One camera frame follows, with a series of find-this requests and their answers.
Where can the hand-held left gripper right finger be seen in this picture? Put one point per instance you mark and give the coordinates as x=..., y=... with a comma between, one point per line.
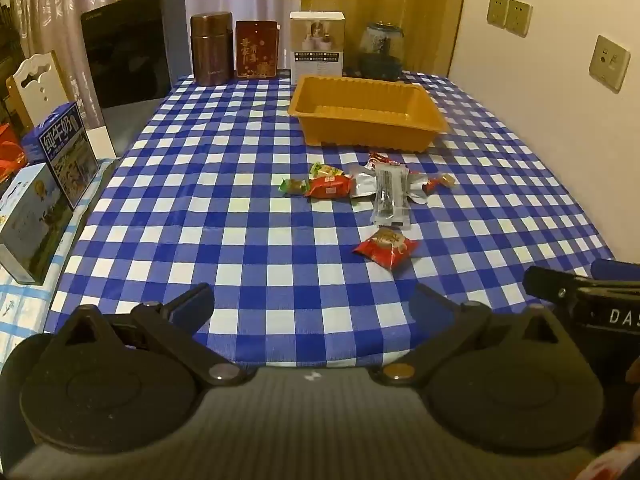
x=450, y=310

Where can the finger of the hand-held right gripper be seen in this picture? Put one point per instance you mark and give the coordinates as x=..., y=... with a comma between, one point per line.
x=550, y=285
x=615, y=267

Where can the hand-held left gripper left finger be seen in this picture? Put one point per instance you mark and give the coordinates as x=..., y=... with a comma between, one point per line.
x=182, y=305

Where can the red snack packet brown print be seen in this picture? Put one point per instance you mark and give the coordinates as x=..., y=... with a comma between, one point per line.
x=385, y=250

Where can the silver snack packet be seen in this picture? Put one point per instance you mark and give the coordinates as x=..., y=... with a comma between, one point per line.
x=417, y=187
x=365, y=182

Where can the clear packet dark contents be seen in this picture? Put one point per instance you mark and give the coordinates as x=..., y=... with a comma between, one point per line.
x=390, y=195

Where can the brown candy red wrapper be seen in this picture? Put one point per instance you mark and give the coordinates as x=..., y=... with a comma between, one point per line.
x=445, y=180

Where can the red snack packet yellow label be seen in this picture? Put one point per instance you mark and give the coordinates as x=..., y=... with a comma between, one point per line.
x=327, y=187

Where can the orange plastic tray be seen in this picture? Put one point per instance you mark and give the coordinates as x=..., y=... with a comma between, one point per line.
x=360, y=130

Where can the person's right forearm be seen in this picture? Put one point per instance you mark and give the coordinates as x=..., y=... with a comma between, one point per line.
x=617, y=465

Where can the blue checked tablecloth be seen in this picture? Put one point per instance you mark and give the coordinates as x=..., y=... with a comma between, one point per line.
x=250, y=240

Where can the light blue carton box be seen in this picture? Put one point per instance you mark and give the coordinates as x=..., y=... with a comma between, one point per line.
x=30, y=215

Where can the blue milk carton box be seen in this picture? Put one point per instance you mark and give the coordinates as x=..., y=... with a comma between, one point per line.
x=60, y=145

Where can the red gift bag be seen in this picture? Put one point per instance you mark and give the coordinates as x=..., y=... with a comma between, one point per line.
x=10, y=155

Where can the brown thermos flask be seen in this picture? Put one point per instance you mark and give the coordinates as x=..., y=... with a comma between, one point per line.
x=212, y=50

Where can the black glossy cabinet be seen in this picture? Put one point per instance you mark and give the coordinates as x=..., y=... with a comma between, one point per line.
x=125, y=50

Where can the red gift box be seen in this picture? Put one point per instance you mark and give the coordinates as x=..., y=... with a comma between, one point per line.
x=256, y=50

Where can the glass jar with green base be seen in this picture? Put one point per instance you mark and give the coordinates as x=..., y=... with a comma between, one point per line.
x=381, y=45

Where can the white humidifier box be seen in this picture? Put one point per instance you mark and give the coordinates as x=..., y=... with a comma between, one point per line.
x=317, y=35

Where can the beige wall data outlet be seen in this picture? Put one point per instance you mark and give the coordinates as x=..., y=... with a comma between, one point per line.
x=609, y=62

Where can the beige wall socket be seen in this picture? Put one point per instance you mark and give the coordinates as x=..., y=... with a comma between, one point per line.
x=518, y=17
x=497, y=10

